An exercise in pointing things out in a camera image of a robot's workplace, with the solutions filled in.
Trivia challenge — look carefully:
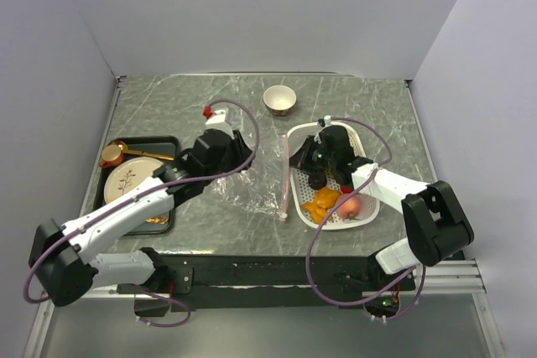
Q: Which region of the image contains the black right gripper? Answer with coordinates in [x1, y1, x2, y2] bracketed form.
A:
[285, 136, 336, 174]

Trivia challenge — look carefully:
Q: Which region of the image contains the dark purple mangosteen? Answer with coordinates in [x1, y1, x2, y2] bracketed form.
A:
[308, 174, 327, 191]

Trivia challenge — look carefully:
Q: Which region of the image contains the clear zip top bag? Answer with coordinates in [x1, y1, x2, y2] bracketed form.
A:
[209, 134, 290, 221]

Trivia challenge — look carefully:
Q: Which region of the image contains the orange ginger root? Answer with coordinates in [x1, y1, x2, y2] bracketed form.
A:
[301, 187, 341, 225]

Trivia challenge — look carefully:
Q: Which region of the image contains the pink peach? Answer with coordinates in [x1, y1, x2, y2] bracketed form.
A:
[336, 194, 362, 220]

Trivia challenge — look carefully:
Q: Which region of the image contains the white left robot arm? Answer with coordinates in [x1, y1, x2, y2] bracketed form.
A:
[29, 129, 258, 307]

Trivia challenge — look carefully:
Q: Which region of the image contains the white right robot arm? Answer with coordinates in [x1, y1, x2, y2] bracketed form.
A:
[287, 122, 474, 289]

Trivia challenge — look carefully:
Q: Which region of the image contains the white perforated plastic basket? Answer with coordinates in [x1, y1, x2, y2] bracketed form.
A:
[287, 122, 380, 231]

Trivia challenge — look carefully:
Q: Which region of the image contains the white ceramic bowl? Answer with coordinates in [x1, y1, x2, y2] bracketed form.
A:
[263, 85, 297, 117]

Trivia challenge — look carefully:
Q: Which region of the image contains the black rectangular tray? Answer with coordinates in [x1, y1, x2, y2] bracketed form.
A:
[91, 136, 181, 210]

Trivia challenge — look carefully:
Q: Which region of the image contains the gold fork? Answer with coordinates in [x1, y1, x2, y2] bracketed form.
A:
[146, 215, 169, 225]

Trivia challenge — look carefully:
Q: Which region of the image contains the cream plate with leaf pattern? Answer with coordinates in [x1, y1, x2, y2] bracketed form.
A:
[103, 157, 163, 204]

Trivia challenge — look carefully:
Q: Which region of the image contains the gold spoon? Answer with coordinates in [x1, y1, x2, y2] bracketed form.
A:
[112, 140, 175, 161]

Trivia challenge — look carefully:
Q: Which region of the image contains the small brown cup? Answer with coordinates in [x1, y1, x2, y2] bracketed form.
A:
[99, 144, 124, 169]

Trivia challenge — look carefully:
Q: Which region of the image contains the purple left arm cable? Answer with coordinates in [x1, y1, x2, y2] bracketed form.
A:
[23, 98, 261, 329]

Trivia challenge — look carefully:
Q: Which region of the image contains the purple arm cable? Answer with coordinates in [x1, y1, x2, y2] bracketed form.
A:
[305, 117, 427, 322]
[23, 98, 261, 329]

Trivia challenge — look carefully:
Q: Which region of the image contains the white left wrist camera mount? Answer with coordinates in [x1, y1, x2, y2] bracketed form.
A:
[202, 106, 233, 137]

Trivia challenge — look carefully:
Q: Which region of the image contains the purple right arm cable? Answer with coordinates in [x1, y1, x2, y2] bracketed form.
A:
[305, 117, 427, 322]

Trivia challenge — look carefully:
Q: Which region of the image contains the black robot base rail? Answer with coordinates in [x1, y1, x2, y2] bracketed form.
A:
[111, 248, 420, 317]

